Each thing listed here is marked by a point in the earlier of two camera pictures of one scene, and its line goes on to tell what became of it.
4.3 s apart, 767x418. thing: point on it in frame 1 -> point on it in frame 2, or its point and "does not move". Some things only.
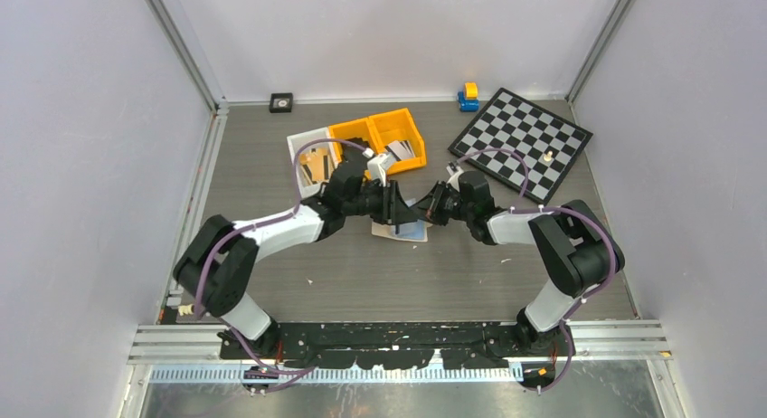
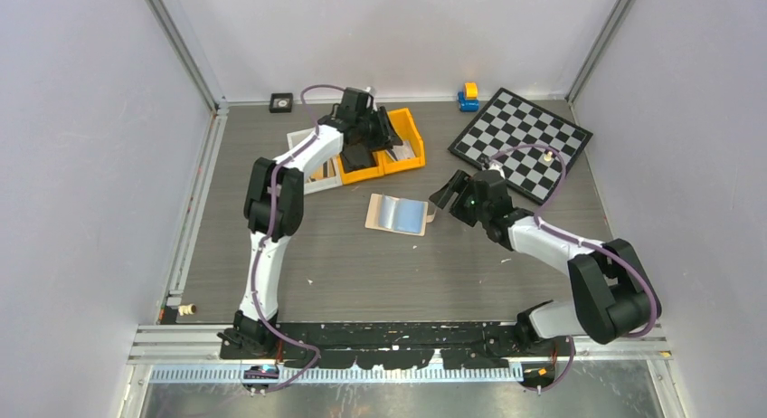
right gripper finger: [429, 201] -> [459, 182]
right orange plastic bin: [398, 125] does not move
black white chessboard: [548, 143] does not move
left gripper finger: [399, 211] -> [390, 135]
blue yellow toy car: [468, 100] does not move
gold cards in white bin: [317, 166] does not move
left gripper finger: [409, 215] -> [372, 137]
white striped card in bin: [401, 149] does not move
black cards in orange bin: [350, 150] does not move
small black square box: [280, 102] does not move
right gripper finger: [429, 215] -> [444, 197]
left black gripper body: [374, 201] -> [371, 119]
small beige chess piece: [186, 309] does not move
